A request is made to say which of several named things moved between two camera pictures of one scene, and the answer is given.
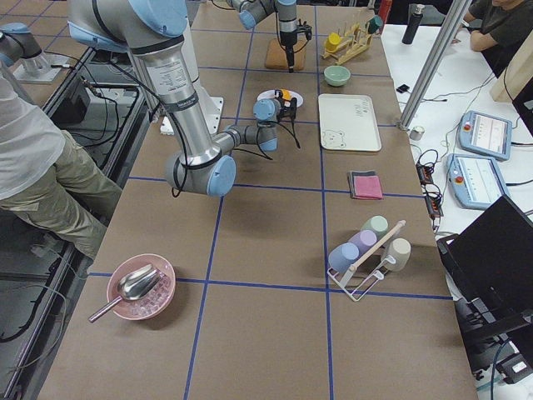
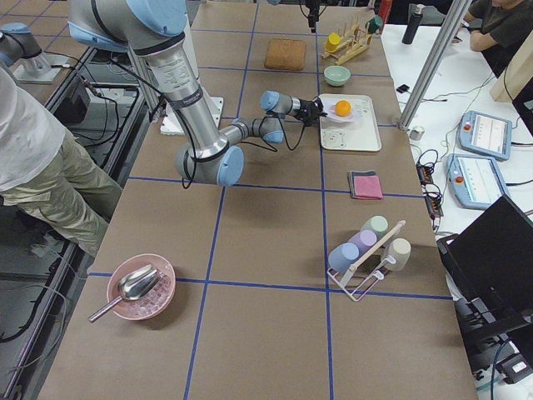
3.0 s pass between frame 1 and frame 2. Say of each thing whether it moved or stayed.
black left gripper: moved
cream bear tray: stayed
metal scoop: stayed
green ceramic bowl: stayed
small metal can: stayed
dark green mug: stayed
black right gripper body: moved
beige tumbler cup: stayed
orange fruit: moved
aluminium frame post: stayed
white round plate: moved
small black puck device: stayed
